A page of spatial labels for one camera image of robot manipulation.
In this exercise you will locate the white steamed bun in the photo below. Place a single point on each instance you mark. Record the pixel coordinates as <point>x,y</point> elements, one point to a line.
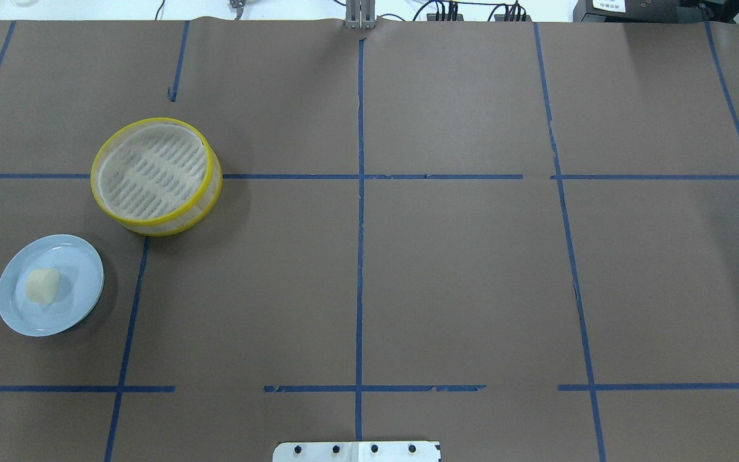
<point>42,285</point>

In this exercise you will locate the yellow round steamer basket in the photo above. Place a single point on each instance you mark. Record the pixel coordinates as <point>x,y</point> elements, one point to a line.
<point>156,177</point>

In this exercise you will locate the light blue plate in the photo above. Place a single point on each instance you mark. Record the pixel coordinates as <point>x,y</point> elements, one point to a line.
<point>81,285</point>

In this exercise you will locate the grey aluminium camera post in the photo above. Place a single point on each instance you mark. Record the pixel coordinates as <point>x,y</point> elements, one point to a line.
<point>360,14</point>

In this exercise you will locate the white metal base plate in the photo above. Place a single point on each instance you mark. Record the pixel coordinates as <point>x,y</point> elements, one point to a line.
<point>358,451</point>

